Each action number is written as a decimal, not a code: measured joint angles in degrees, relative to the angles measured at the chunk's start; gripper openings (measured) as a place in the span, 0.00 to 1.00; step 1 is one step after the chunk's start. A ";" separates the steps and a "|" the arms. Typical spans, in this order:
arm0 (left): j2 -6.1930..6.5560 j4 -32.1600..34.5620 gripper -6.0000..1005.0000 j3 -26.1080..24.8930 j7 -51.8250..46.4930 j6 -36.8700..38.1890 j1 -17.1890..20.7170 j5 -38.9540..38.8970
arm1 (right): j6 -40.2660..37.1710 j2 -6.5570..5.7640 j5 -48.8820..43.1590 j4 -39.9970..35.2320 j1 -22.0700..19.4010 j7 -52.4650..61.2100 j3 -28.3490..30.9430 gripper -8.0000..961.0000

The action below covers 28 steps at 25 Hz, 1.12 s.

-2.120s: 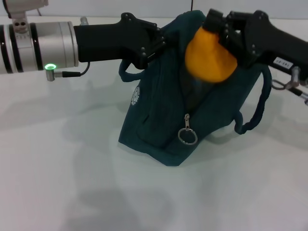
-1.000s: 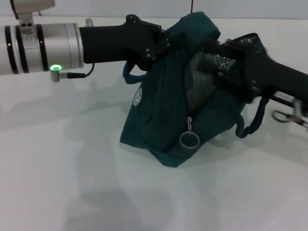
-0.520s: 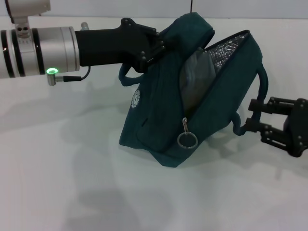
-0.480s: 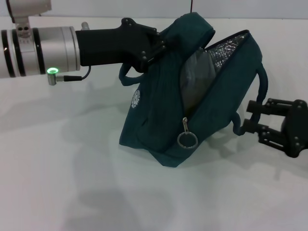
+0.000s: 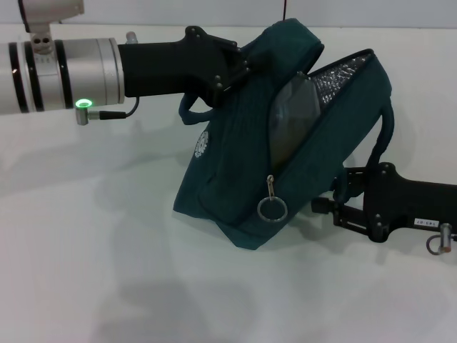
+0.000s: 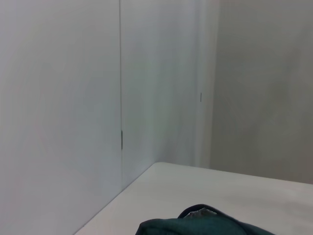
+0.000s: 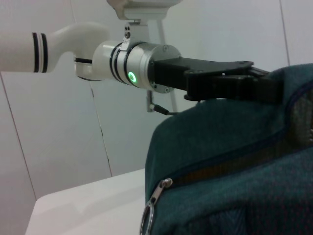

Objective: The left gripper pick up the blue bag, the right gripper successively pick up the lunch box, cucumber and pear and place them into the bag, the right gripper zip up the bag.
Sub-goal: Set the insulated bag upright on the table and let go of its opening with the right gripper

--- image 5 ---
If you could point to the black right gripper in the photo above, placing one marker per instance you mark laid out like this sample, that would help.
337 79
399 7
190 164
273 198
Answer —
400 203

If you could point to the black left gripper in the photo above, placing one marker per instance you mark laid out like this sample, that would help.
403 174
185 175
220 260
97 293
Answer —
164 68

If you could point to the clear plastic lunch box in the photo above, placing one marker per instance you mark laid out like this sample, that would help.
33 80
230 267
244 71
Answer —
292 107

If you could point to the dark blue fabric bag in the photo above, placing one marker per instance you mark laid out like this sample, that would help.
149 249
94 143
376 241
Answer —
242 143

